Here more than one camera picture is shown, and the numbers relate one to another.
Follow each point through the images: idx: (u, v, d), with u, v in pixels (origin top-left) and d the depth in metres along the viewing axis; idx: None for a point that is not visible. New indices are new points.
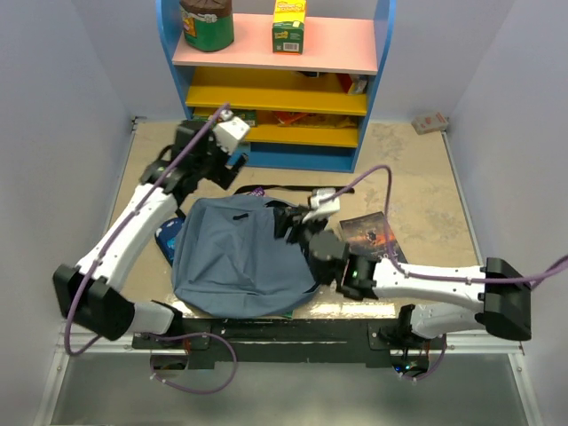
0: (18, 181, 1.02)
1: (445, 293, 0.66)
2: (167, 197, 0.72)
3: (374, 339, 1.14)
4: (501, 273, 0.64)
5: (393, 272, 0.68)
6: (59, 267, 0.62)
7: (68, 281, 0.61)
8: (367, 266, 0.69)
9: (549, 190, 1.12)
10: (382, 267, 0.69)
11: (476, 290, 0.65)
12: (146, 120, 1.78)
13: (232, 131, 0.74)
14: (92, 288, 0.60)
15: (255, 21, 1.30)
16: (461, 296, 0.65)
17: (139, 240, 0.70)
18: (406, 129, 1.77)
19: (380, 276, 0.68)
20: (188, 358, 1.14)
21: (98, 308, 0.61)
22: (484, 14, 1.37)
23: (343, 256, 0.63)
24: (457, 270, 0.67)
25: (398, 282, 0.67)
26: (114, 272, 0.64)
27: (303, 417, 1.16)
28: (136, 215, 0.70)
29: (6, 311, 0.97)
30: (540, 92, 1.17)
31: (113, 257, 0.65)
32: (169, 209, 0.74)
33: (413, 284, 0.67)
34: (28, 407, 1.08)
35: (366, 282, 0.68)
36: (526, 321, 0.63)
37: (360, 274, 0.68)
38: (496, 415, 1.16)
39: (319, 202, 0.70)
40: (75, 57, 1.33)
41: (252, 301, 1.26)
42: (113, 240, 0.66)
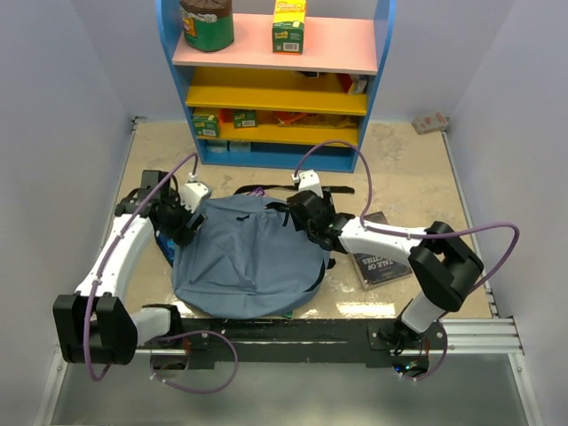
0: (18, 181, 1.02)
1: (389, 245, 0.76)
2: (145, 222, 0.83)
3: (374, 339, 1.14)
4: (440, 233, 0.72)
5: (357, 226, 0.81)
6: (58, 299, 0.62)
7: (71, 309, 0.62)
8: (343, 221, 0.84)
9: (550, 191, 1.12)
10: (351, 221, 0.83)
11: (411, 245, 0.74)
12: (146, 120, 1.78)
13: (197, 191, 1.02)
14: (99, 305, 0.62)
15: (255, 21, 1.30)
16: (399, 248, 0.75)
17: (130, 258, 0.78)
18: (406, 129, 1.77)
19: (347, 227, 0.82)
20: (188, 358, 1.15)
21: (109, 323, 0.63)
22: (485, 14, 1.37)
23: (307, 203, 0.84)
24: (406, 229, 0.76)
25: (358, 233, 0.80)
26: (115, 286, 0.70)
27: (303, 417, 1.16)
28: (121, 238, 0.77)
29: (7, 312, 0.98)
30: (540, 92, 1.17)
31: (110, 275, 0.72)
32: (146, 234, 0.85)
33: (369, 235, 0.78)
34: (29, 407, 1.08)
35: (334, 231, 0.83)
36: (458, 287, 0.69)
37: (335, 225, 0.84)
38: (496, 415, 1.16)
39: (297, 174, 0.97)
40: (74, 57, 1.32)
41: (251, 302, 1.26)
42: (106, 262, 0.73)
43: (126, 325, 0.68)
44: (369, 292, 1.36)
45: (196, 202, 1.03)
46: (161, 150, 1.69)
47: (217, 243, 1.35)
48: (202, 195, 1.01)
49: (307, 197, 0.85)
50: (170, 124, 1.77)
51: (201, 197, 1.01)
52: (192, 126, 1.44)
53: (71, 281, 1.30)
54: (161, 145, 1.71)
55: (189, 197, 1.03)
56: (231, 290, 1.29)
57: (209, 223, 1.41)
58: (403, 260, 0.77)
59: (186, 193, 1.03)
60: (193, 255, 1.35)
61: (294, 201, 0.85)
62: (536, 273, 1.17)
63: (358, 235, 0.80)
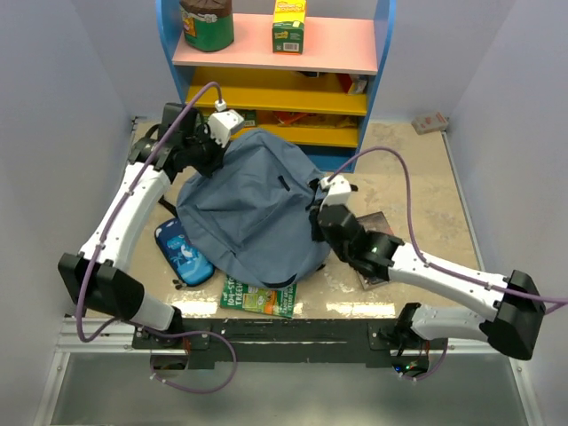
0: (17, 182, 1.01)
1: (461, 292, 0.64)
2: (159, 174, 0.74)
3: (374, 339, 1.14)
4: (523, 287, 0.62)
5: (414, 259, 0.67)
6: (63, 256, 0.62)
7: (74, 269, 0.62)
8: (388, 246, 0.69)
9: (551, 190, 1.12)
10: (403, 250, 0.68)
11: (493, 297, 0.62)
12: (146, 120, 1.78)
13: (225, 121, 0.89)
14: (98, 272, 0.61)
15: (255, 21, 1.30)
16: (477, 300, 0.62)
17: (138, 221, 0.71)
18: (406, 129, 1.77)
19: (399, 258, 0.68)
20: (188, 358, 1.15)
21: (109, 290, 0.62)
22: (485, 14, 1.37)
23: (344, 224, 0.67)
24: (478, 273, 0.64)
25: (416, 269, 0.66)
26: (117, 253, 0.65)
27: (303, 417, 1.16)
28: (130, 195, 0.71)
29: (6, 311, 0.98)
30: (541, 91, 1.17)
31: (114, 240, 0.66)
32: (162, 187, 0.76)
33: (430, 274, 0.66)
34: (28, 407, 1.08)
35: (382, 259, 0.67)
36: (531, 341, 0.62)
37: (378, 252, 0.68)
38: (496, 416, 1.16)
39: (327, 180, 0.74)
40: (74, 57, 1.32)
41: (231, 260, 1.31)
42: (112, 224, 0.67)
43: (130, 289, 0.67)
44: (369, 292, 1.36)
45: (226, 135, 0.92)
46: None
47: (242, 200, 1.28)
48: (232, 127, 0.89)
49: (343, 216, 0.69)
50: None
51: (230, 129, 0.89)
52: None
53: None
54: None
55: (216, 130, 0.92)
56: (221, 239, 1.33)
57: (249, 163, 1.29)
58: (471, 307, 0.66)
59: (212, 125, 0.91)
60: (216, 185, 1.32)
61: (327, 220, 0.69)
62: (536, 273, 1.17)
63: (416, 272, 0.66)
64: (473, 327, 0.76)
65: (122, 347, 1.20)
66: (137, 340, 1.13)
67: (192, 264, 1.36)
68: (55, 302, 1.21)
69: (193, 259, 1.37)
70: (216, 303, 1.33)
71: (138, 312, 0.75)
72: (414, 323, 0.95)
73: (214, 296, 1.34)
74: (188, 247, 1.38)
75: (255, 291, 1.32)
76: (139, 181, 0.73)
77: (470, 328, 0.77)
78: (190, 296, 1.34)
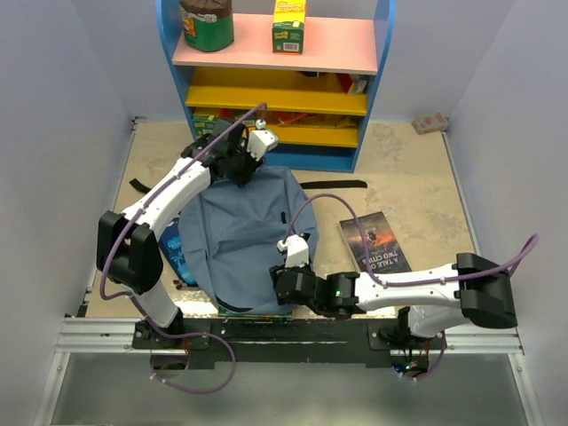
0: (18, 181, 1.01)
1: (424, 296, 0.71)
2: (205, 171, 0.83)
3: (374, 339, 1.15)
4: (474, 266, 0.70)
5: (373, 287, 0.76)
6: (106, 213, 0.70)
7: (113, 225, 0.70)
8: (350, 284, 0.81)
9: (551, 190, 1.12)
10: (361, 283, 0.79)
11: (451, 289, 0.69)
12: (147, 120, 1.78)
13: (263, 138, 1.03)
14: (135, 232, 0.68)
15: (255, 21, 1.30)
16: (439, 296, 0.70)
17: (178, 201, 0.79)
18: (406, 129, 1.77)
19: (361, 292, 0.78)
20: (188, 358, 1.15)
21: (138, 251, 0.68)
22: (485, 14, 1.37)
23: (300, 287, 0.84)
24: (431, 272, 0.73)
25: (379, 295, 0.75)
26: (154, 220, 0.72)
27: (303, 417, 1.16)
28: (177, 179, 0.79)
29: (6, 311, 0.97)
30: (541, 92, 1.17)
31: (155, 209, 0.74)
32: (203, 183, 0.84)
33: (392, 294, 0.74)
34: (28, 407, 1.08)
35: (350, 300, 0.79)
36: (506, 307, 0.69)
37: (343, 294, 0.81)
38: (496, 416, 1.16)
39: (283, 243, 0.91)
40: (74, 56, 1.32)
41: (200, 260, 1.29)
42: (156, 196, 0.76)
43: (153, 261, 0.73)
44: None
45: (260, 152, 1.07)
46: (161, 150, 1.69)
47: (243, 211, 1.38)
48: (269, 143, 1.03)
49: (295, 279, 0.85)
50: (170, 124, 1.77)
51: (265, 144, 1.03)
52: (192, 126, 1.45)
53: (71, 280, 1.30)
54: (161, 145, 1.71)
55: (255, 145, 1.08)
56: (201, 236, 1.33)
57: (260, 183, 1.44)
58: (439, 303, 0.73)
59: (252, 139, 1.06)
60: (224, 191, 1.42)
61: (287, 289, 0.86)
62: (536, 272, 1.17)
63: (380, 295, 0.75)
64: (460, 315, 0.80)
65: (122, 347, 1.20)
66: (136, 340, 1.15)
67: None
68: (55, 302, 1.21)
69: None
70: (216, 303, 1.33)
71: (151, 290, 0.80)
72: (413, 328, 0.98)
73: None
74: None
75: None
76: (187, 170, 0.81)
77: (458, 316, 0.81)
78: (190, 296, 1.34)
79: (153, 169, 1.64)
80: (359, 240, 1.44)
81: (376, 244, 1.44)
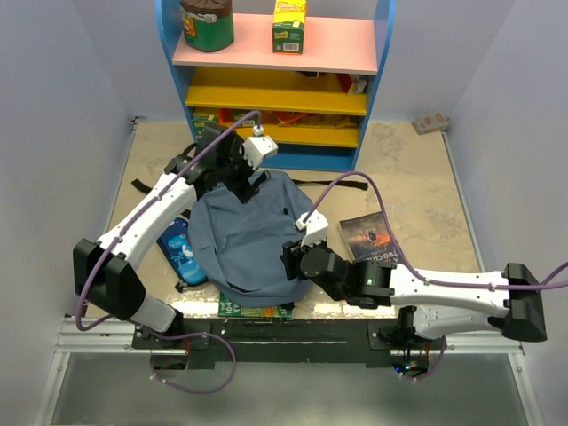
0: (17, 181, 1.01)
1: (470, 301, 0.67)
2: (189, 188, 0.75)
3: (374, 339, 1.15)
4: (523, 278, 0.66)
5: (412, 280, 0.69)
6: (81, 241, 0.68)
7: (88, 255, 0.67)
8: (381, 272, 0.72)
9: (550, 191, 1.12)
10: (398, 275, 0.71)
11: (500, 296, 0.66)
12: (147, 120, 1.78)
13: (260, 146, 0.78)
14: (111, 264, 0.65)
15: (255, 21, 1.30)
16: (486, 303, 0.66)
17: (158, 224, 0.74)
18: (406, 129, 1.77)
19: (398, 284, 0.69)
20: (188, 358, 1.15)
21: (114, 283, 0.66)
22: (485, 14, 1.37)
23: (332, 267, 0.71)
24: (478, 277, 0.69)
25: (418, 289, 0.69)
26: (132, 249, 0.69)
27: (303, 417, 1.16)
28: (157, 201, 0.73)
29: (6, 311, 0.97)
30: (541, 92, 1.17)
31: (132, 237, 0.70)
32: (188, 201, 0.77)
33: (433, 292, 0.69)
34: (28, 407, 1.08)
35: (382, 291, 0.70)
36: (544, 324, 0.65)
37: (374, 282, 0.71)
38: (495, 416, 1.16)
39: (303, 220, 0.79)
40: (74, 57, 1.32)
41: (209, 256, 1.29)
42: (135, 221, 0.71)
43: (132, 288, 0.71)
44: None
45: (257, 161, 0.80)
46: (161, 150, 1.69)
47: (248, 208, 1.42)
48: (265, 153, 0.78)
49: (327, 259, 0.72)
50: (170, 124, 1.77)
51: (263, 156, 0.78)
52: (192, 126, 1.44)
53: (71, 281, 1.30)
54: (161, 145, 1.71)
55: (251, 150, 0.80)
56: (208, 233, 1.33)
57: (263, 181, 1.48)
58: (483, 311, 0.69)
59: (248, 145, 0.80)
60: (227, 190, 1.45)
61: (314, 269, 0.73)
62: (536, 273, 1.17)
63: (419, 291, 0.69)
64: (481, 321, 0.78)
65: (122, 346, 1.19)
66: (137, 340, 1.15)
67: (193, 264, 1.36)
68: (55, 302, 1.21)
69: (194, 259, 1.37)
70: (216, 303, 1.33)
71: (134, 314, 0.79)
72: (417, 328, 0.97)
73: (214, 296, 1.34)
74: (189, 247, 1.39)
75: None
76: (169, 189, 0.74)
77: (478, 322, 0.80)
78: (190, 296, 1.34)
79: (153, 169, 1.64)
80: (359, 240, 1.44)
81: (375, 244, 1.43)
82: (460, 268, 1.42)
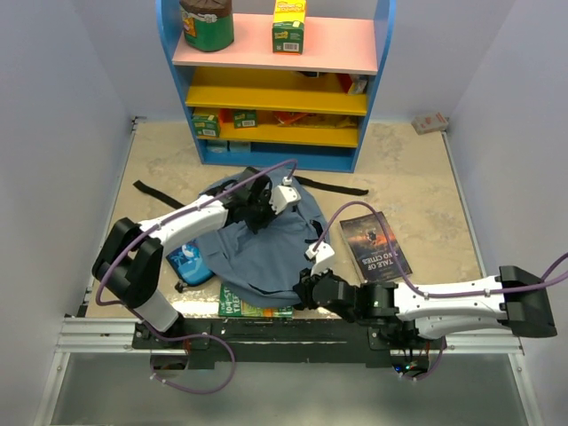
0: (17, 182, 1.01)
1: (468, 307, 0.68)
2: (223, 210, 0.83)
3: (374, 339, 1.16)
4: (517, 280, 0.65)
5: (414, 297, 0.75)
6: (123, 218, 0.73)
7: (126, 232, 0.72)
8: (387, 295, 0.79)
9: (550, 191, 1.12)
10: (400, 293, 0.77)
11: (496, 301, 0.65)
12: (147, 120, 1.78)
13: (287, 194, 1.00)
14: (145, 243, 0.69)
15: (255, 21, 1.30)
16: (484, 309, 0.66)
17: (190, 230, 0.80)
18: (406, 129, 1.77)
19: (401, 303, 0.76)
20: (188, 358, 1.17)
21: (141, 264, 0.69)
22: (485, 15, 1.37)
23: (342, 296, 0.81)
24: (474, 284, 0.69)
25: (420, 304, 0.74)
26: (165, 240, 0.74)
27: (303, 417, 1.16)
28: (196, 210, 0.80)
29: (6, 311, 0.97)
30: (541, 92, 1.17)
31: (169, 230, 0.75)
32: (216, 222, 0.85)
33: (433, 305, 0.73)
34: (28, 407, 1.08)
35: (389, 311, 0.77)
36: (550, 319, 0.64)
37: (381, 304, 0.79)
38: (496, 416, 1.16)
39: (312, 250, 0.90)
40: (74, 56, 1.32)
41: (221, 261, 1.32)
42: (174, 219, 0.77)
43: (151, 277, 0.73)
44: None
45: (282, 204, 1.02)
46: (161, 151, 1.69)
47: None
48: (290, 201, 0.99)
49: (337, 288, 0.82)
50: (170, 124, 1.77)
51: (287, 201, 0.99)
52: (192, 126, 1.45)
53: (71, 281, 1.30)
54: (161, 145, 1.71)
55: (277, 196, 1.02)
56: (216, 239, 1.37)
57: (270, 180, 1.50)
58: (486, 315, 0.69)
59: (275, 192, 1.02)
60: None
61: (327, 299, 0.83)
62: (537, 272, 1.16)
63: (422, 307, 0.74)
64: (488, 321, 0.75)
65: (122, 347, 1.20)
66: (137, 340, 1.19)
67: (193, 264, 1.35)
68: (55, 302, 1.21)
69: (194, 259, 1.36)
70: (216, 303, 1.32)
71: (138, 307, 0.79)
72: (422, 330, 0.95)
73: (214, 296, 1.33)
74: (190, 247, 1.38)
75: None
76: (209, 205, 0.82)
77: (486, 321, 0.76)
78: (190, 296, 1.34)
79: (153, 169, 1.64)
80: (359, 240, 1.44)
81: (375, 244, 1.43)
82: (460, 268, 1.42)
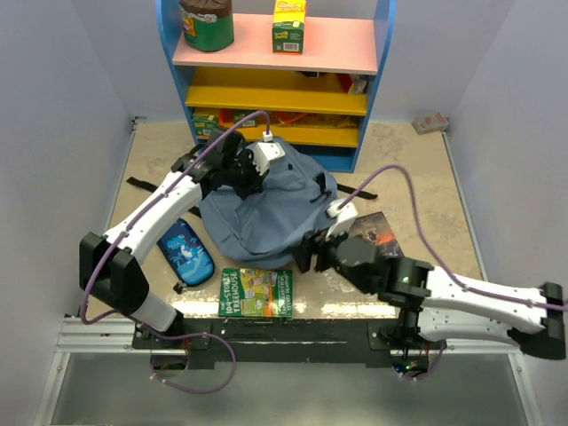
0: (17, 182, 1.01)
1: (507, 313, 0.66)
2: (195, 185, 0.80)
3: (374, 339, 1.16)
4: (559, 298, 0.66)
5: (449, 286, 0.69)
6: (87, 236, 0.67)
7: (95, 248, 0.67)
8: (415, 273, 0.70)
9: (551, 191, 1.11)
10: (435, 277, 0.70)
11: (538, 314, 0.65)
12: (146, 120, 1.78)
13: (268, 153, 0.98)
14: (116, 256, 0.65)
15: (255, 21, 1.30)
16: (523, 319, 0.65)
17: (165, 220, 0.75)
18: (406, 129, 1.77)
19: (436, 287, 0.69)
20: (188, 358, 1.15)
21: (119, 277, 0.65)
22: (485, 14, 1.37)
23: (374, 259, 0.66)
24: (516, 292, 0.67)
25: (454, 295, 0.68)
26: (138, 243, 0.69)
27: (304, 417, 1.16)
28: (164, 197, 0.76)
29: (5, 311, 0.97)
30: (541, 91, 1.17)
31: (139, 232, 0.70)
32: (193, 198, 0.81)
33: (469, 299, 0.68)
34: (28, 407, 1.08)
35: (418, 291, 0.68)
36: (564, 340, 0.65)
37: (410, 281, 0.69)
38: (496, 416, 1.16)
39: (337, 209, 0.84)
40: (74, 55, 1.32)
41: (233, 243, 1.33)
42: (142, 216, 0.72)
43: (135, 284, 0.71)
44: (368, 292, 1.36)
45: (264, 165, 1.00)
46: (161, 151, 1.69)
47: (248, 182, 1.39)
48: (272, 159, 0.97)
49: (367, 250, 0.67)
50: (170, 124, 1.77)
51: (271, 160, 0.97)
52: (192, 126, 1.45)
53: (70, 280, 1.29)
54: (161, 145, 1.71)
55: (259, 157, 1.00)
56: (220, 222, 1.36)
57: None
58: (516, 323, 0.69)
59: (256, 152, 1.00)
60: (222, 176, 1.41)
61: (354, 259, 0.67)
62: (537, 272, 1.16)
63: (455, 296, 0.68)
64: (498, 333, 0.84)
65: (122, 346, 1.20)
66: (137, 340, 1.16)
67: (192, 264, 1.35)
68: (55, 302, 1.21)
69: (193, 259, 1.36)
70: (216, 303, 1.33)
71: (134, 312, 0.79)
72: (422, 329, 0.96)
73: (214, 296, 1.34)
74: (188, 247, 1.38)
75: (251, 296, 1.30)
76: (175, 187, 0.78)
77: (493, 334, 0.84)
78: (190, 296, 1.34)
79: (153, 169, 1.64)
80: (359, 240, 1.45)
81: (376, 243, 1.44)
82: (459, 268, 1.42)
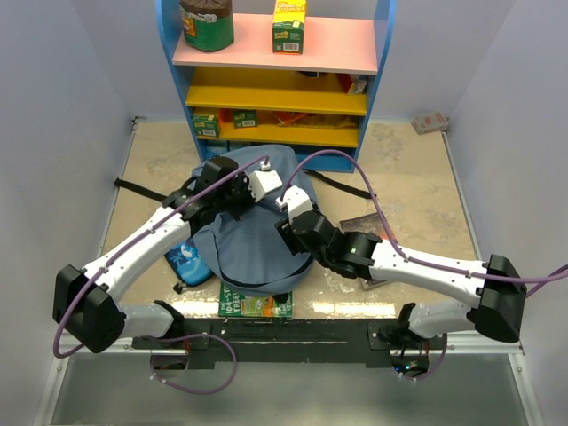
0: (17, 182, 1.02)
1: (444, 282, 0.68)
2: (184, 224, 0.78)
3: (374, 339, 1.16)
4: (502, 271, 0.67)
5: (393, 256, 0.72)
6: (66, 267, 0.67)
7: (72, 281, 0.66)
8: (366, 245, 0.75)
9: (551, 190, 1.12)
10: (382, 248, 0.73)
11: (474, 284, 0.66)
12: (146, 120, 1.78)
13: (265, 182, 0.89)
14: (91, 294, 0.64)
15: (255, 20, 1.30)
16: (460, 287, 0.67)
17: (148, 256, 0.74)
18: (406, 130, 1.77)
19: (379, 256, 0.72)
20: (188, 358, 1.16)
21: (92, 315, 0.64)
22: (485, 14, 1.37)
23: (319, 229, 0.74)
24: (459, 264, 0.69)
25: (396, 264, 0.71)
26: (115, 281, 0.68)
27: (303, 417, 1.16)
28: (150, 232, 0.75)
29: (5, 311, 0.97)
30: (541, 91, 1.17)
31: (119, 268, 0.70)
32: (182, 235, 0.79)
33: (409, 269, 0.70)
34: (28, 407, 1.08)
35: (362, 259, 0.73)
36: (517, 322, 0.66)
37: (358, 252, 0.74)
38: (497, 417, 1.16)
39: (282, 202, 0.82)
40: (74, 55, 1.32)
41: (208, 240, 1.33)
42: (123, 252, 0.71)
43: (111, 322, 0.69)
44: (368, 292, 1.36)
45: (261, 195, 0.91)
46: (161, 151, 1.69)
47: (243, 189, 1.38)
48: (269, 190, 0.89)
49: (315, 221, 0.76)
50: (170, 124, 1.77)
51: (266, 192, 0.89)
52: (192, 126, 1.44)
53: None
54: (161, 145, 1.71)
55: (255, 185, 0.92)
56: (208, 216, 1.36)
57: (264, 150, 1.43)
58: (454, 296, 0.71)
59: (253, 181, 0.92)
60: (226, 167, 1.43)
61: (302, 228, 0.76)
62: (537, 272, 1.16)
63: (397, 266, 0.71)
64: (461, 317, 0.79)
65: (122, 347, 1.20)
66: (137, 340, 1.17)
67: (192, 264, 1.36)
68: None
69: (193, 259, 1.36)
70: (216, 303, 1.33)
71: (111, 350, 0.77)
72: (412, 324, 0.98)
73: (214, 296, 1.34)
74: (188, 247, 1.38)
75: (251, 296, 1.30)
76: (163, 224, 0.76)
77: (460, 319, 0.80)
78: (190, 296, 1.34)
79: (153, 169, 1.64)
80: None
81: None
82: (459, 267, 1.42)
